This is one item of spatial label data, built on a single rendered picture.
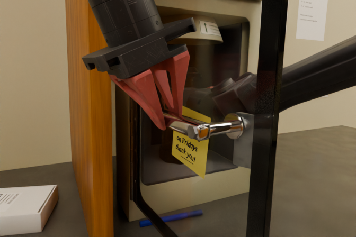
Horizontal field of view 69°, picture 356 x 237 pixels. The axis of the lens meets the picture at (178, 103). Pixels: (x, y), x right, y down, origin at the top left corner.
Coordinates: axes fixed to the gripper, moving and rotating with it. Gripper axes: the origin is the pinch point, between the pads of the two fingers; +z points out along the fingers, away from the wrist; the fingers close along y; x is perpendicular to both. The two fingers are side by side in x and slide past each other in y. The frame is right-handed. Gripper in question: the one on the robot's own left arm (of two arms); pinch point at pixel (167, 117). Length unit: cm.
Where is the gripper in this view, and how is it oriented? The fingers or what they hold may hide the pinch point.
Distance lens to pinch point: 28.4
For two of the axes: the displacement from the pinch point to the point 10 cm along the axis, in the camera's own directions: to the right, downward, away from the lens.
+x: 5.2, 1.5, -8.4
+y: -7.9, 4.6, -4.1
